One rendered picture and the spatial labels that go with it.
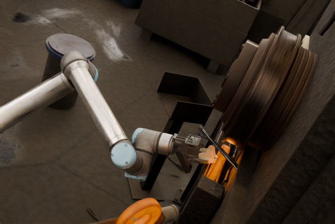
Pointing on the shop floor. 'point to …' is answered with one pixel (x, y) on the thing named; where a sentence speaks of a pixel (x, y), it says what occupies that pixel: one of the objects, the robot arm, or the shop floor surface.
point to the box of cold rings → (197, 14)
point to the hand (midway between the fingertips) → (218, 160)
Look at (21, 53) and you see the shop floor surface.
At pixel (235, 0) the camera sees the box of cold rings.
